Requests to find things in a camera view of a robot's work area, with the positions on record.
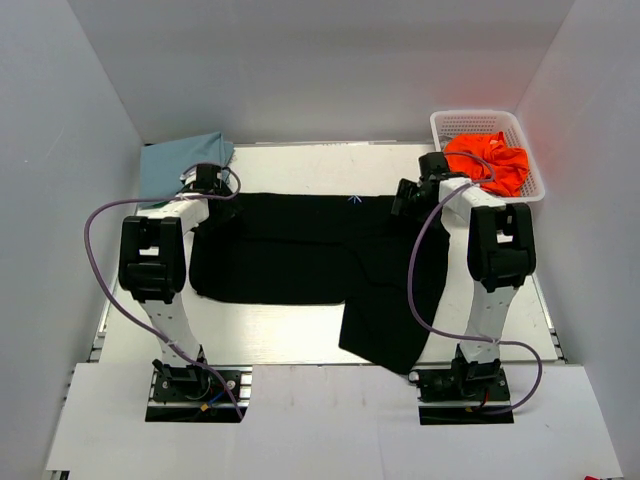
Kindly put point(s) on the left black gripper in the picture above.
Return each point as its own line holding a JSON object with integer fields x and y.
{"x": 230, "y": 209}

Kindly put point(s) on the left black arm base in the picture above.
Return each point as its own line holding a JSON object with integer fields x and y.
{"x": 193, "y": 395}

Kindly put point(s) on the crumpled orange t-shirt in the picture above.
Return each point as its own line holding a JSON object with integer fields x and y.
{"x": 510, "y": 164}

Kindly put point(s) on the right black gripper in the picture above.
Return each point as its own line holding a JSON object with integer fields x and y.
{"x": 408, "y": 189}

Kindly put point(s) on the black t-shirt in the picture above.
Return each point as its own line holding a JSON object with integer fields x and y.
{"x": 320, "y": 250}

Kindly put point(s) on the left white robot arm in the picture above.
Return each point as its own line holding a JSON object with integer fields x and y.
{"x": 153, "y": 260}

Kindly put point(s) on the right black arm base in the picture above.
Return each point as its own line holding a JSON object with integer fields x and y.
{"x": 463, "y": 394}

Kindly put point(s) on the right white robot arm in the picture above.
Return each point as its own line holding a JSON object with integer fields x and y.
{"x": 500, "y": 250}

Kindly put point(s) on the folded blue-grey t-shirt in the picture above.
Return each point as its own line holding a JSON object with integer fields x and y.
{"x": 162, "y": 164}

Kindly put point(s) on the white plastic basket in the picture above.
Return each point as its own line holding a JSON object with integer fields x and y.
{"x": 446, "y": 125}

